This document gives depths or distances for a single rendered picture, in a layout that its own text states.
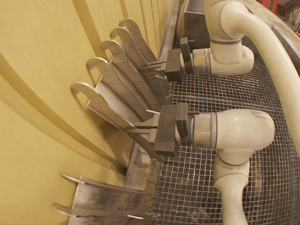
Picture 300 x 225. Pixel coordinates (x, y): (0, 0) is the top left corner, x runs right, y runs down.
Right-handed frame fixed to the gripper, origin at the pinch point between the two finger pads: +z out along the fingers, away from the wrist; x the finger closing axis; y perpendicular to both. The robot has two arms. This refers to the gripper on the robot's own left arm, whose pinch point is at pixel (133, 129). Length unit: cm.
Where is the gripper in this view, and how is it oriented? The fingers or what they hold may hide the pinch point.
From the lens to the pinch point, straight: 41.6
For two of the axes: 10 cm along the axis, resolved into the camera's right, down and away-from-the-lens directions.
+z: -9.2, 0.2, 4.0
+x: 2.0, -8.4, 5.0
